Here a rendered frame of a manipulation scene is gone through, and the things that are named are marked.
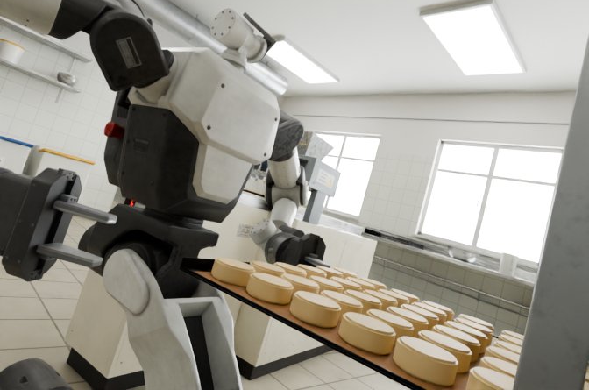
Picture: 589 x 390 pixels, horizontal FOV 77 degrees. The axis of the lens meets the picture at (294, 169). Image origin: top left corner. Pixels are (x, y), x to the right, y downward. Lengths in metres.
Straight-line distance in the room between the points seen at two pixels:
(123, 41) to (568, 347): 0.61
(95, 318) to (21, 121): 4.05
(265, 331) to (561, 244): 1.85
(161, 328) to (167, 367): 0.07
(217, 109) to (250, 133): 0.10
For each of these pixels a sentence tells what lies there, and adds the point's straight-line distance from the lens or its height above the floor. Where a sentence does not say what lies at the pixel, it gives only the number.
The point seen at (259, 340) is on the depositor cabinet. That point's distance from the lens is 2.07.
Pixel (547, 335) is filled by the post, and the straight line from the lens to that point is 0.27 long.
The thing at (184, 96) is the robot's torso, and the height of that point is 1.00.
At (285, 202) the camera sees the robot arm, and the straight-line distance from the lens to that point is 1.10.
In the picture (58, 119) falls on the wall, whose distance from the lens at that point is 5.64.
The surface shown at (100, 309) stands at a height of 0.28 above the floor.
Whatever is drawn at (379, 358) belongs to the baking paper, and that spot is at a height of 0.77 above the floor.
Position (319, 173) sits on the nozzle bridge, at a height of 1.11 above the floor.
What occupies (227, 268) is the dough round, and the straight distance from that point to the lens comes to 0.44.
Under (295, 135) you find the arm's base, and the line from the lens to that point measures 0.94.
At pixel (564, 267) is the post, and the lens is 0.27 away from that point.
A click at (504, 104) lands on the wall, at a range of 5.26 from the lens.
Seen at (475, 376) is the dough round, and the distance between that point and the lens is 0.35.
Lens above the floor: 0.87
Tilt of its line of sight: 6 degrees up
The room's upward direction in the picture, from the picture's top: 17 degrees clockwise
